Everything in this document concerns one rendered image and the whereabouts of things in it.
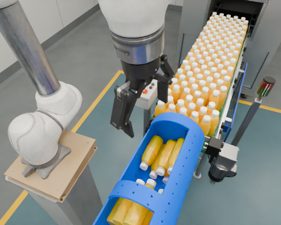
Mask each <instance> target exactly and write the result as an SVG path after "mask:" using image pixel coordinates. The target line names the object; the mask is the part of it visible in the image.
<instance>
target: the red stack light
mask: <svg viewBox="0 0 281 225"><path fill-rule="evenodd" d="M260 86H261V87H262V88H263V89H265V90H271V89H272V88H273V86H274V84H268V83H266V82H265V81H264V80H262V82H261V84H260Z"/></svg>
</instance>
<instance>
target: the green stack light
mask: <svg viewBox="0 0 281 225"><path fill-rule="evenodd" d="M270 91H271V90H265V89H263V88H262V87H261V86H259V87H258V89H257V94H258V95H260V96H268V95H269V93H270Z"/></svg>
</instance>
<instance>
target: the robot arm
mask: <svg viewBox="0 0 281 225"><path fill-rule="evenodd" d="M170 2H171V0H98V3H99V6H100V9H101V11H102V13H103V15H104V16H105V18H106V20H107V23H108V26H109V32H110V35H111V38H112V43H113V47H114V51H115V54H116V56H117V57H118V58H119V59H120V61H121V66H122V70H123V72H124V74H125V76H126V80H125V84H124V85H122V86H121V87H120V86H118V85H116V86H115V87H114V93H115V98H114V103H113V108H112V115H111V120H110V124H111V125H112V126H114V127H115V128H116V129H118V130H119V129H122V130H123V131H124V132H125V133H126V134H127V135H128V136H130V137H131V138H133V137H134V132H133V128H132V123H131V121H130V120H129V118H130V116H131V113H132V111H133V108H134V106H135V103H136V101H137V99H139V98H140V96H141V94H142V92H143V90H144V89H145V88H146V87H147V86H148V85H150V84H151V82H152V80H153V79H155V80H157V98H158V99H159V100H161V101H162V102H164V103H165V104H166V103H167V102H168V84H169V85H171V84H172V82H173V81H172V80H170V78H173V77H174V72H173V70H172V68H171V67H170V65H169V63H168V62H167V55H166V54H164V53H162V52H163V49H164V29H165V12H166V9H167V6H168V5H169V3H170ZM0 33H1V34H2V36H3V37H4V39H5V41H6V42H7V44H8V45H9V47H10V49H11V50H12V52H13V53H14V55H15V57H16V58H17V60H18V62H19V63H20V64H21V66H22V68H23V69H24V71H25V72H26V74H27V76H28V77H29V79H30V81H31V82H32V84H33V85H34V87H35V88H36V90H37V92H36V95H35V99H36V102H37V107H38V109H37V110H36V111H35V112H33V113H32V112H31V113H24V114H21V115H19V116H17V117H16V118H15V119H14V120H13V121H12V122H11V123H10V125H9V127H8V137H9V140H10V142H11V144H12V146H13V148H14V149H15V151H16V152H17V153H18V154H19V155H20V156H21V157H22V159H21V163H23V164H26V165H27V167H26V168H25V169H24V170H23V172H22V175H24V177H28V176H29V175H30V174H32V173H33V172H34V171H36V172H37V173H38V174H39V175H40V176H41V178H42V179H47V178H48V177H49V175H50V173H51V172H52V171H53V170H54V168H55V167H56V166H57V165H58V164H59V163H60V162H61V161H62V160H63V159H64V158H65V157H66V156H67V155H69V154H70V153H71V149H70V148H69V147H65V146H63V145H62V144H60V143H59V142H58V140H59V138H60V135H61V133H62V131H63V130H64V129H65V128H66V127H67V126H68V125H69V124H70V123H71V122H72V120H73V119H74V117H75V116H76V115H77V113H78V112H79V110H80V108H81V105H82V100H83V98H82V95H81V93H80V91H79V90H78V89H77V88H76V87H75V86H73V85H71V84H66V83H64V82H62V81H58V79H57V77H56V75H55V73H54V71H53V69H52V66H51V64H50V62H49V61H48V58H47V56H46V54H45V53H44V50H43V48H42V46H41V44H40V42H39V40H38V38H37V36H36V34H35V32H34V30H33V28H32V26H31V24H30V22H29V20H28V18H27V16H26V14H25V12H24V10H23V8H22V6H21V4H20V2H19V0H0ZM159 68H161V70H162V71H163V72H164V75H163V76H162V75H160V74H158V73H157V71H158V70H159ZM131 89H132V90H135V91H137V93H135V92H133V91H132V90H131Z"/></svg>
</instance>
